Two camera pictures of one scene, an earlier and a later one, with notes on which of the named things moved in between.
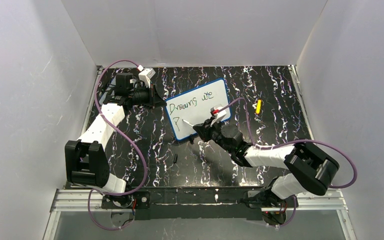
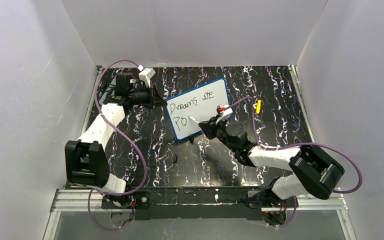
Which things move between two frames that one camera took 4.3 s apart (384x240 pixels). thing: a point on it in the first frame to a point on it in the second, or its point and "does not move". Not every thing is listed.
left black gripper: x=151 y=96 does not move
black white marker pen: x=188 y=123 to x=193 y=119
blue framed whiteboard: x=194 y=106 does not move
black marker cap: x=175 y=158 does not move
